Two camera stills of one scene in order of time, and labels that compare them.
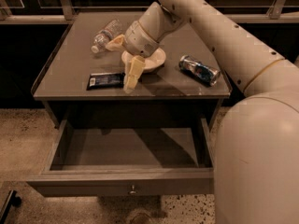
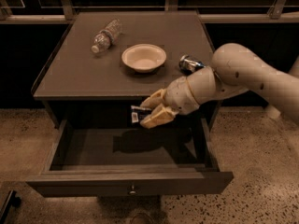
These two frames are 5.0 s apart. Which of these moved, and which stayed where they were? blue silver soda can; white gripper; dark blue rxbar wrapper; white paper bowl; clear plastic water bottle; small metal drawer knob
Moved: dark blue rxbar wrapper; white gripper
Stayed: blue silver soda can; clear plastic water bottle; small metal drawer knob; white paper bowl
